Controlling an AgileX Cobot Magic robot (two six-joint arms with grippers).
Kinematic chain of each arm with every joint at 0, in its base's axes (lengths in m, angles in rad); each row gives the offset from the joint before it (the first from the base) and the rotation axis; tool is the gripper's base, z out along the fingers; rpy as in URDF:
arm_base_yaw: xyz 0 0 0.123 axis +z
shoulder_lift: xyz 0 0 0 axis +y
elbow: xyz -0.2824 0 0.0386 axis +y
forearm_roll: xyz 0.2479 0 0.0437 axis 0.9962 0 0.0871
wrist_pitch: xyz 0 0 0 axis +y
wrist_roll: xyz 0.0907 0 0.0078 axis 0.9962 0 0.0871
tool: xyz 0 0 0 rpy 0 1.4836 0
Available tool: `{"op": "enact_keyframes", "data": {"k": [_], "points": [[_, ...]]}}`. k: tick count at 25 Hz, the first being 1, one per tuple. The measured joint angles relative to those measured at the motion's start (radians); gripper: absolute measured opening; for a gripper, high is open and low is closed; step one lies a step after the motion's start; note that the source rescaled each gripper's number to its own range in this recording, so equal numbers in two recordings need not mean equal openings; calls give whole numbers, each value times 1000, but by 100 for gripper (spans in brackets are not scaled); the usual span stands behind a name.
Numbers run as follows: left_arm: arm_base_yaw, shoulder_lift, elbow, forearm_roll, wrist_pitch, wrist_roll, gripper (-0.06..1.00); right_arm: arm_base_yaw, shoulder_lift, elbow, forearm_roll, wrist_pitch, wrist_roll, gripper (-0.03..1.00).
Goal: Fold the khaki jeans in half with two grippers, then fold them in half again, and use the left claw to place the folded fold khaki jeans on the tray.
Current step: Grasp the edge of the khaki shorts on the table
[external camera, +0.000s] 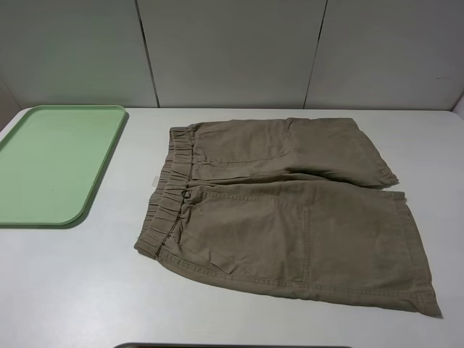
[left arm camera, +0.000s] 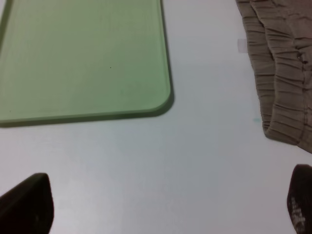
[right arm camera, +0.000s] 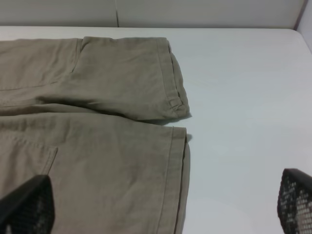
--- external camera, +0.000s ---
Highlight green plastic tray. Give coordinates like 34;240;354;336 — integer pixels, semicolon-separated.
1;105;127;228

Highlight khaki shorts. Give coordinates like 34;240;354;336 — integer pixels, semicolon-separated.
135;118;442;318

